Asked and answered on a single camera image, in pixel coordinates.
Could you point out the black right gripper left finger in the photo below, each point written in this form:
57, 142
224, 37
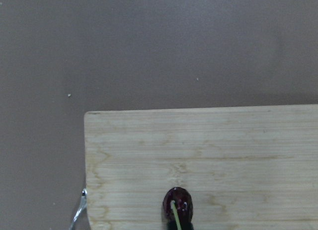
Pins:
171, 225

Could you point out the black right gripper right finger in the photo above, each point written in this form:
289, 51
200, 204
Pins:
186, 226

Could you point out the red cherry with stem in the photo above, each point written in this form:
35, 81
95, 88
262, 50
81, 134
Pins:
177, 204

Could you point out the wooden cutting board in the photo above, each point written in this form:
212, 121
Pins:
246, 168

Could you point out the steel cutting board handle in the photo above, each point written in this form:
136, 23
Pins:
82, 206

